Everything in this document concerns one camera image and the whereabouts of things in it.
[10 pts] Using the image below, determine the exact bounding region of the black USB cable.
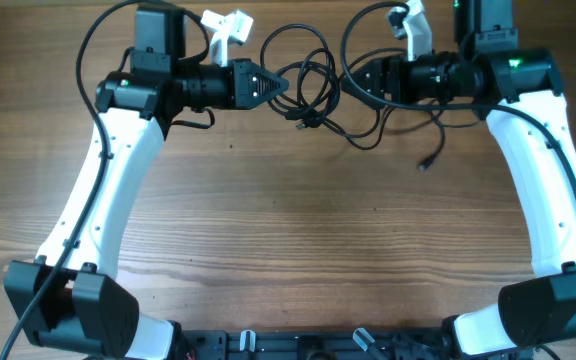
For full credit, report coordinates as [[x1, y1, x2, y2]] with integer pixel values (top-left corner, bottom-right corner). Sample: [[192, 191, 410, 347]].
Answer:
[[335, 47, 447, 173]]

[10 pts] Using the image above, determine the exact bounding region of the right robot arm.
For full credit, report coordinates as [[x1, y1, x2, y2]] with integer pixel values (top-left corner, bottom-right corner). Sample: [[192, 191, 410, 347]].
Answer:
[[345, 1, 576, 359]]

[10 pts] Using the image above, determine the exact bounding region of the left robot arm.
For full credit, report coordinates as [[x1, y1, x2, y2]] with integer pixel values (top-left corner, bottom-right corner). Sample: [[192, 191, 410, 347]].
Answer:
[[4, 1, 288, 359]]

